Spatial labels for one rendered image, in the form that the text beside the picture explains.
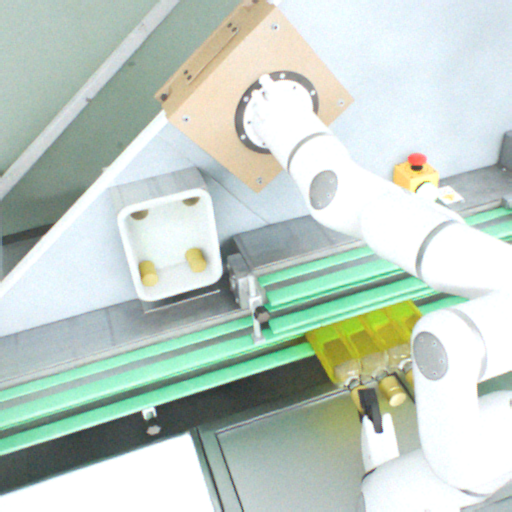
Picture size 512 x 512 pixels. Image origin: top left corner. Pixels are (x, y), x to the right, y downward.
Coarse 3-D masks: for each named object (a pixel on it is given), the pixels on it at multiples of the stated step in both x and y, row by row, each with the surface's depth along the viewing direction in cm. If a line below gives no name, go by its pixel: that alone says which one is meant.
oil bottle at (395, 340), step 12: (372, 312) 130; (384, 312) 130; (372, 324) 127; (384, 324) 127; (396, 324) 127; (384, 336) 124; (396, 336) 124; (408, 336) 124; (396, 348) 122; (408, 348) 122; (396, 360) 121
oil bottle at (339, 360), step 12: (336, 324) 128; (312, 336) 127; (324, 336) 125; (336, 336) 125; (324, 348) 123; (336, 348) 122; (348, 348) 122; (324, 360) 124; (336, 360) 120; (348, 360) 120; (336, 372) 119; (348, 372) 118; (360, 372) 119; (336, 384) 121
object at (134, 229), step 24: (192, 192) 114; (120, 216) 111; (168, 216) 123; (192, 216) 125; (144, 240) 125; (168, 240) 127; (192, 240) 128; (216, 240) 121; (168, 264) 130; (216, 264) 125; (144, 288) 125; (168, 288) 126; (192, 288) 126
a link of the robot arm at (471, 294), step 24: (432, 240) 72; (456, 240) 71; (480, 240) 70; (432, 264) 72; (456, 264) 71; (480, 264) 70; (504, 264) 69; (456, 288) 72; (480, 288) 71; (504, 288) 70; (480, 312) 66; (504, 312) 66; (504, 336) 65; (504, 360) 65
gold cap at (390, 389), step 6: (384, 378) 117; (390, 378) 117; (384, 384) 117; (390, 384) 116; (396, 384) 116; (384, 390) 117; (390, 390) 116; (396, 390) 115; (402, 390) 115; (384, 396) 117; (390, 396) 115; (396, 396) 115; (402, 396) 115; (390, 402) 115; (396, 402) 116; (402, 402) 117
